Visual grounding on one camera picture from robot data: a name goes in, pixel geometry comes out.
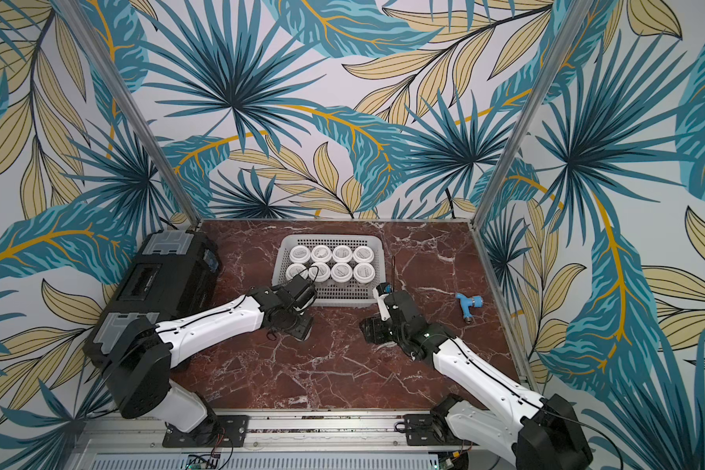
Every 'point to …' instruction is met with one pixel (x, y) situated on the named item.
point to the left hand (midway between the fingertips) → (297, 328)
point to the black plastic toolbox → (169, 273)
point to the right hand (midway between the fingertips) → (371, 321)
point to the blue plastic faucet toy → (466, 303)
